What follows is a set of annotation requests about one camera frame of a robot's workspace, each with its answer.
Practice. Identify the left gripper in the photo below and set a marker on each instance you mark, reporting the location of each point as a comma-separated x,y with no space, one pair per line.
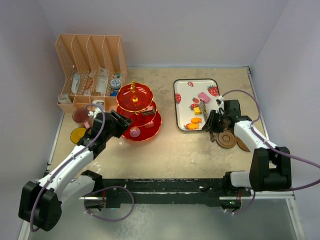
122,122

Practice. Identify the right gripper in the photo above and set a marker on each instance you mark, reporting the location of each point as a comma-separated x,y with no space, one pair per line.
210,125

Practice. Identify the orange fish pastry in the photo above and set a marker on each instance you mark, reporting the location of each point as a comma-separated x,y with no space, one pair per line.
196,120
192,126

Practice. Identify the yellow cake slice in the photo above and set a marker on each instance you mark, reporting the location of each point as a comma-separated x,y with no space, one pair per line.
197,111

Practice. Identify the red three-tier cake stand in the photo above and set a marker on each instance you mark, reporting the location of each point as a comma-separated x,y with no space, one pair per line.
132,99

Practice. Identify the pink striped cake slice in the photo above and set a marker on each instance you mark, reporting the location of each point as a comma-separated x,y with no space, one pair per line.
204,97

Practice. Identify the pink heart cake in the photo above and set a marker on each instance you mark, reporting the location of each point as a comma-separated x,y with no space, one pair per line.
149,125

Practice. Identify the chocolate cake slice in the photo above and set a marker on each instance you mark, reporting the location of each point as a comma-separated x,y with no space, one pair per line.
149,111

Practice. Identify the white strawberry enamel tray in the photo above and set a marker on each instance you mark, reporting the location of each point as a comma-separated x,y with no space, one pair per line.
186,98

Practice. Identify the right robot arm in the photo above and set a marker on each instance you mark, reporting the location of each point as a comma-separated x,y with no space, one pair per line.
270,168

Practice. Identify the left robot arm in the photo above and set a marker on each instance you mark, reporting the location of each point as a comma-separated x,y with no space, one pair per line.
43,202

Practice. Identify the left brown round coaster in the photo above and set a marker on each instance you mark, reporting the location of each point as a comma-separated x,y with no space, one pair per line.
226,139

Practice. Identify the brown round coaster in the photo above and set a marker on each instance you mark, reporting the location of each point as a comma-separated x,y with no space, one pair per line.
242,145
226,139

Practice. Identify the right brown round coaster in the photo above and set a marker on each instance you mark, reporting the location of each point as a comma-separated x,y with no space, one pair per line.
242,145

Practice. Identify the yellow mug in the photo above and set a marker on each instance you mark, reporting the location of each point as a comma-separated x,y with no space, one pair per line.
77,134

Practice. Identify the white blue tube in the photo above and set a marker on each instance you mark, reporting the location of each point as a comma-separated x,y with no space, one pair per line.
75,83

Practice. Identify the small carton box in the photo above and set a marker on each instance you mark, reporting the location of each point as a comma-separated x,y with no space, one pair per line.
64,99

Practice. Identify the peach desk file organizer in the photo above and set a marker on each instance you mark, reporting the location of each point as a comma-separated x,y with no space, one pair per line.
98,59

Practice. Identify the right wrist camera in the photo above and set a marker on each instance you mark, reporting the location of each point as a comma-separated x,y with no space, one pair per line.
220,100

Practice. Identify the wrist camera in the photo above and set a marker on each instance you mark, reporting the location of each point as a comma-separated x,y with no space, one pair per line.
88,123
220,100

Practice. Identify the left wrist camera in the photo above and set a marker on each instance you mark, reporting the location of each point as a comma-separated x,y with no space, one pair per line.
88,123

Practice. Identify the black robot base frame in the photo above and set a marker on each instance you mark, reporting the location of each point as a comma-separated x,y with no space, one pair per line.
211,192

